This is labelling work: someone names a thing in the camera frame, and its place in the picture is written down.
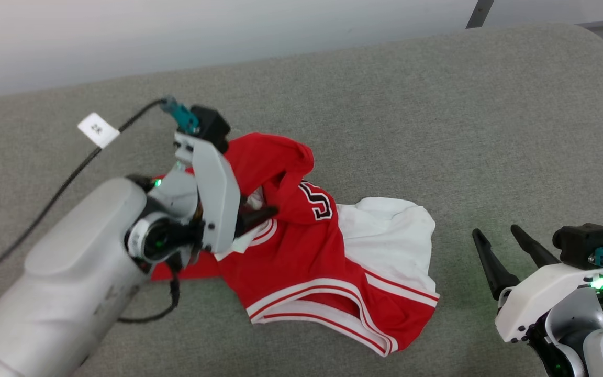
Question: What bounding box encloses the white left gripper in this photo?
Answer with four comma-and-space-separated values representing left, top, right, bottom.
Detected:
149, 132, 280, 255

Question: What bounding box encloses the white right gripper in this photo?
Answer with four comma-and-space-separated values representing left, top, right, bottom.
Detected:
472, 224, 603, 358

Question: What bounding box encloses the red and white jersey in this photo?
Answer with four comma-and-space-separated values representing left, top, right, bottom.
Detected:
150, 132, 441, 358

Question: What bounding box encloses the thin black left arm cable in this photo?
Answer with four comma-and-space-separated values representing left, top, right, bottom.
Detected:
118, 262, 181, 324

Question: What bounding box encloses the teal left camera connector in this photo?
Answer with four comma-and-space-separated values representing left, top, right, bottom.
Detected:
159, 97, 200, 134

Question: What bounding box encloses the white cable label tag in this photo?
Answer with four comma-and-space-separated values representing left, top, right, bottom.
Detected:
77, 112, 121, 149

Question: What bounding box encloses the black left camera cable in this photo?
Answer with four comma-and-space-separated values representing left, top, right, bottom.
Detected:
0, 97, 171, 296

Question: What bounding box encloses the grey metal wall strip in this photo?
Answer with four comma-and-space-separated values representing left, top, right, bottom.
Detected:
465, 0, 496, 29

